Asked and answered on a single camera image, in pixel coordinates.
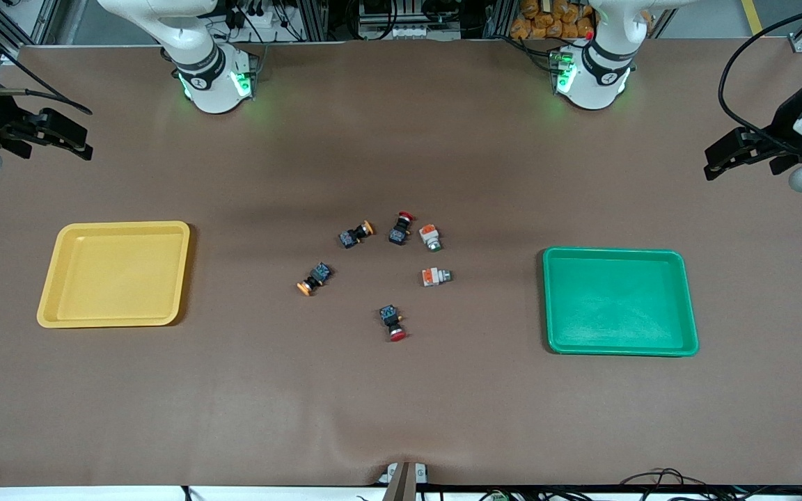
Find red push button switch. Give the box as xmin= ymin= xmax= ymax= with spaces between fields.
xmin=379 ymin=304 xmax=408 ymax=342
xmin=388 ymin=211 xmax=416 ymax=246

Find yellow plastic tray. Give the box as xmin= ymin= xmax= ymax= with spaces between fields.
xmin=36 ymin=221 xmax=191 ymax=328

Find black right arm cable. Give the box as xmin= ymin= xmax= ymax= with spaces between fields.
xmin=0 ymin=28 xmax=93 ymax=116

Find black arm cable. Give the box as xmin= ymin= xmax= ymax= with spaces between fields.
xmin=718 ymin=0 xmax=802 ymax=155
xmin=0 ymin=28 xmax=93 ymax=116

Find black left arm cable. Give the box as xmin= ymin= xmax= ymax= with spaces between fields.
xmin=718 ymin=0 xmax=802 ymax=155

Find pile of orange objects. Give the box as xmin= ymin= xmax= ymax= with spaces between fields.
xmin=510 ymin=0 xmax=595 ymax=40

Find white power strip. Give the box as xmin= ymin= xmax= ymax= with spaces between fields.
xmin=391 ymin=24 xmax=462 ymax=40

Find yellow push button switch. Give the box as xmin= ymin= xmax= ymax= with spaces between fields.
xmin=338 ymin=220 xmax=376 ymax=250
xmin=296 ymin=262 xmax=334 ymax=297

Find green plastic tray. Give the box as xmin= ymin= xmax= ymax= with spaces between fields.
xmin=542 ymin=248 xmax=700 ymax=358

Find loose black cables bundle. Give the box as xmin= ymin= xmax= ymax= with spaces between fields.
xmin=436 ymin=468 xmax=802 ymax=501

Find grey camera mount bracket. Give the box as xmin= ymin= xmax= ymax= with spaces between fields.
xmin=378 ymin=461 xmax=429 ymax=501

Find tangled black background cables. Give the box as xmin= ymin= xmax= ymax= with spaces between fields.
xmin=223 ymin=0 xmax=304 ymax=42

